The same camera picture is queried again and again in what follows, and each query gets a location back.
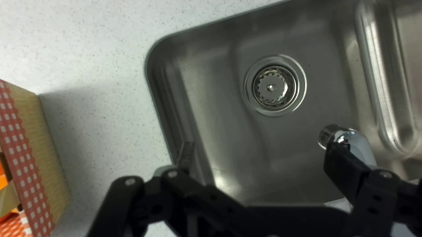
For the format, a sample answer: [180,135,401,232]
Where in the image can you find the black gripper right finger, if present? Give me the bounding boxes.
[321,141,422,237]

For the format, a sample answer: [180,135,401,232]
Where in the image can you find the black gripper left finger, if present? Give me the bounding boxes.
[85,165,248,237]

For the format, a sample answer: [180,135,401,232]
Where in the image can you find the stainless steel sink basin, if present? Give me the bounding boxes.
[142,0,422,208]

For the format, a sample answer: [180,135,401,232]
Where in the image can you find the orange rectangular basket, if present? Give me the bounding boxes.
[0,78,72,237]

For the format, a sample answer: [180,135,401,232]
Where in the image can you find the metal sink drain strainer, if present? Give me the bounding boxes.
[241,53,310,119]

